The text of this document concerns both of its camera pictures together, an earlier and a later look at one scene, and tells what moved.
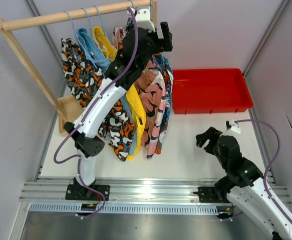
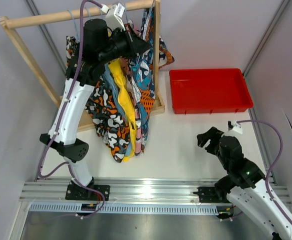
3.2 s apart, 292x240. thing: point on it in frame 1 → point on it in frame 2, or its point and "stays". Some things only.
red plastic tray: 210,91 stays
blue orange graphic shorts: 168,77 → 141,69
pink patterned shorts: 151,84 → 135,83
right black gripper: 211,133 stays
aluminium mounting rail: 62,196 stays
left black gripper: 162,44 → 136,45
